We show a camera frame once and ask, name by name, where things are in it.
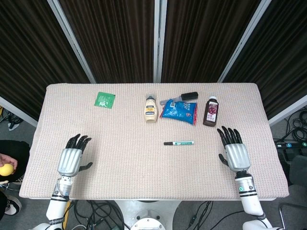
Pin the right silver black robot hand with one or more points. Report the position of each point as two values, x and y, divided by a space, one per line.
237 155

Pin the black power strip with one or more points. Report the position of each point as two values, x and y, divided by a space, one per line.
290 144

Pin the purple juice bottle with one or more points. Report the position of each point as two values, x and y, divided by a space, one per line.
211 112

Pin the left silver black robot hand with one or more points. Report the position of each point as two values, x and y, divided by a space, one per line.
69 159

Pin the blue snack bag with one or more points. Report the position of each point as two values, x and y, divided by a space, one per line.
178 111

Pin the green square sachet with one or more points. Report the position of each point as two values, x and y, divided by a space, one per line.
104 100

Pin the dark ribbed partition panel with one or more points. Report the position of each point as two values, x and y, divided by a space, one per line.
280 60
204 40
26 60
115 40

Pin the person's bare hand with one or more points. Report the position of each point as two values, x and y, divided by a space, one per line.
10 160

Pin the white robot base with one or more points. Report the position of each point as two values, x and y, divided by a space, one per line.
146 215

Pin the black marker cap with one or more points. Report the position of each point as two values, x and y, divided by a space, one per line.
168 143

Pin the yellow ball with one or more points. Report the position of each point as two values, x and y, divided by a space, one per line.
6 170

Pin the mayonnaise squeeze bottle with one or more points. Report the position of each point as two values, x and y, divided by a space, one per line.
151 111

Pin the black power adapter box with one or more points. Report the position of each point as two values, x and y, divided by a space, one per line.
291 155

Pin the black white sneaker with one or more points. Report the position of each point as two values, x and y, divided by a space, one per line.
13 206

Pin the beige woven tablecloth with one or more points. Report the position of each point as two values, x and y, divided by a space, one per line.
134 167

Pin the black metal chair frame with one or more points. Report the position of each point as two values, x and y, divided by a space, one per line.
281 215

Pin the grey metal partition post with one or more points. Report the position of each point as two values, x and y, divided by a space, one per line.
159 40
244 40
72 40

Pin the person's black trouser leg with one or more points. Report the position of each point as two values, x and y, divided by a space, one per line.
14 148

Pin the green white marker body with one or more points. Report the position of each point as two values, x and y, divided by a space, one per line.
183 143

